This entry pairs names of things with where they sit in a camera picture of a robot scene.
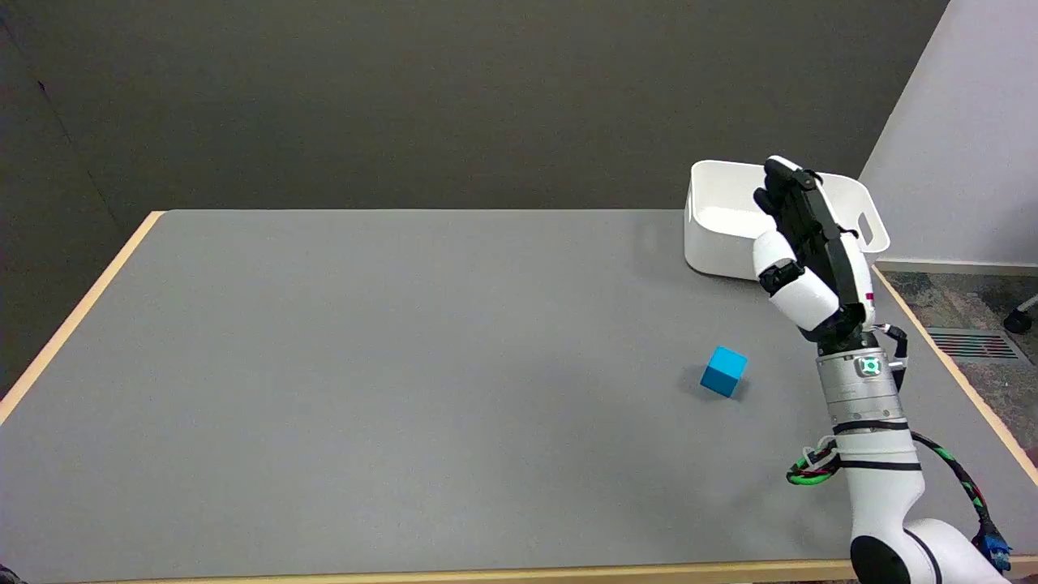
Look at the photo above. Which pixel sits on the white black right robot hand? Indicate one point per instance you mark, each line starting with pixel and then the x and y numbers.
pixel 812 259

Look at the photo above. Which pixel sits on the blue wooden cube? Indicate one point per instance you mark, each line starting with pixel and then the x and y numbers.
pixel 722 371

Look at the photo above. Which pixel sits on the white plastic bin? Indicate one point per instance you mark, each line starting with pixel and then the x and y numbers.
pixel 730 235

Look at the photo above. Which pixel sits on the floor vent grille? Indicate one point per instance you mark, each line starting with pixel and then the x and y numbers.
pixel 971 345

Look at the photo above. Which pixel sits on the black chair caster wheel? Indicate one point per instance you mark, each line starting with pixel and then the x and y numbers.
pixel 1017 319

